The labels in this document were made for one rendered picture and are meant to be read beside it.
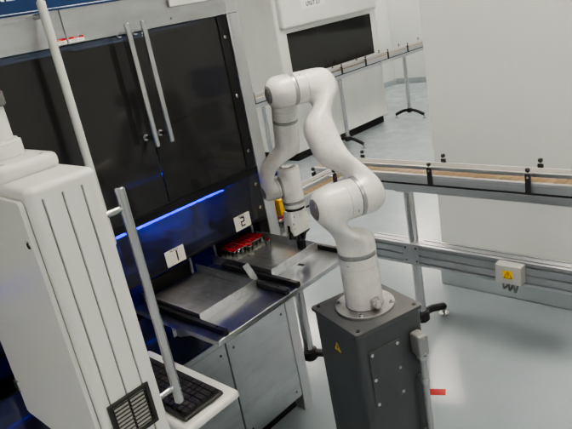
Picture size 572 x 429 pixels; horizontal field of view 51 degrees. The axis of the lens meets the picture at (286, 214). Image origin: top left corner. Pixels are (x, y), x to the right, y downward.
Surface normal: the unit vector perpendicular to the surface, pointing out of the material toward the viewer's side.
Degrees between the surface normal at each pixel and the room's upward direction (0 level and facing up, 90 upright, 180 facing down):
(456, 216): 90
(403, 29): 90
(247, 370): 90
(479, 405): 0
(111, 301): 90
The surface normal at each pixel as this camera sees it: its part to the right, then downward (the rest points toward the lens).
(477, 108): -0.67, 0.36
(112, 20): 0.73, 0.11
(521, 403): -0.18, -0.93
